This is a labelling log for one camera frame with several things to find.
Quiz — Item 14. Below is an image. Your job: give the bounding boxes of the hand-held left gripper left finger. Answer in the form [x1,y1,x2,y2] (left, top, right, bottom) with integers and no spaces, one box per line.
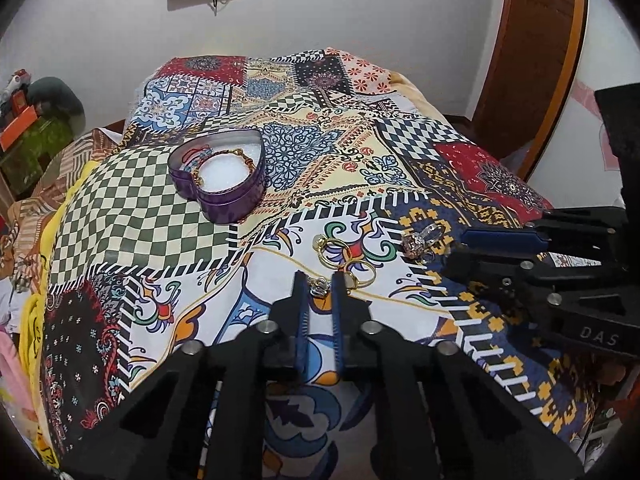
[64,270,312,480]

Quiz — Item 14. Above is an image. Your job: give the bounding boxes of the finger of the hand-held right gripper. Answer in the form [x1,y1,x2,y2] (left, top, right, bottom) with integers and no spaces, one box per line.
[461,206,632,267]
[442,246,640,358]

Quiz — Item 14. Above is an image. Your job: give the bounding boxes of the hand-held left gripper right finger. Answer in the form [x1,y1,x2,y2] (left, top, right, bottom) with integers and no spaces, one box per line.
[331,270,585,480]

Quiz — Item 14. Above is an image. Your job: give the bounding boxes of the large silver crystal ring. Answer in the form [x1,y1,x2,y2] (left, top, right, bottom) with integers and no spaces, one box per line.
[402,222,449,261]

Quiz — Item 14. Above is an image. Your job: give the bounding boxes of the purple heart-shaped tin box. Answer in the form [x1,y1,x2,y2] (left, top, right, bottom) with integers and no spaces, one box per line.
[167,129,266,225]

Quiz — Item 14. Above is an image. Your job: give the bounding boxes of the brown wooden door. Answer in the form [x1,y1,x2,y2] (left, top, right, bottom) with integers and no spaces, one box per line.
[470,0,589,181]

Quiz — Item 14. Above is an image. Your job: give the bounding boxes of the white foam padding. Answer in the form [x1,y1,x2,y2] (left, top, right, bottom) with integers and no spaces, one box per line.
[197,142,264,194]

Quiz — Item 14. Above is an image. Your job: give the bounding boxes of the pale yellow bedsheet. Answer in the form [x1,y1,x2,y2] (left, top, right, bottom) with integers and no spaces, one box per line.
[389,71,453,127]

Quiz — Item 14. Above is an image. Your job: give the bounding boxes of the colourful patchwork blanket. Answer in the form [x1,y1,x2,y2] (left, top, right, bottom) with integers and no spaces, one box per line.
[37,47,601,480]

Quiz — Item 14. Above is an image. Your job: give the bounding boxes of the yellow blanket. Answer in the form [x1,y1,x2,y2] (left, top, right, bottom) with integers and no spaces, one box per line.
[19,160,101,463]

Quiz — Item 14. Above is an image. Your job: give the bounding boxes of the brown patterned cloth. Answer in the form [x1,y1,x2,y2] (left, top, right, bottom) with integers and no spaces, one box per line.
[0,127,127,273]

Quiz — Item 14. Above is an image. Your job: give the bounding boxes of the pink cloth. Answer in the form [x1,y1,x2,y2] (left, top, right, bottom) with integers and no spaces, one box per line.
[0,327,32,413]

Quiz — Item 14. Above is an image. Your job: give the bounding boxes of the green patterned box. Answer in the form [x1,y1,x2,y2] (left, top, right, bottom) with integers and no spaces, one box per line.
[0,117,72,197]

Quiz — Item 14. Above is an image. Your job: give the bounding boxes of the dark grey round cushion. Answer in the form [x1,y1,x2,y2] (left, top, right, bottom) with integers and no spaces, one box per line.
[27,76,86,134]

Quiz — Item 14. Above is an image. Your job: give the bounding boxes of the orange box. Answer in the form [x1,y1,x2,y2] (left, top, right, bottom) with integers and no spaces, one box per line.
[0,104,42,152]

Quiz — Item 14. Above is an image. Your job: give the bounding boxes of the white and red toy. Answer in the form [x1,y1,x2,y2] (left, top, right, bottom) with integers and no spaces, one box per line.
[0,68,34,107]

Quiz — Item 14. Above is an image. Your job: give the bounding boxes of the plain gold ring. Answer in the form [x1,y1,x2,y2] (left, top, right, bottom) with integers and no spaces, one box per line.
[344,259,377,289]

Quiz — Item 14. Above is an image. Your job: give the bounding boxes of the gold ring with pearl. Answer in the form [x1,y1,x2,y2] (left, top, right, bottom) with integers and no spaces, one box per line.
[313,233,351,267]

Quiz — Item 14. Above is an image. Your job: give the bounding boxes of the gold chain bracelet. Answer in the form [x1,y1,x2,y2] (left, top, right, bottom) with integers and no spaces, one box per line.
[192,147,254,189]

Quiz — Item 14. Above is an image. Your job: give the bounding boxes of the red bead bracelet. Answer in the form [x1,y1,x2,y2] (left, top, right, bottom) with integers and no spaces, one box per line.
[175,143,217,171]

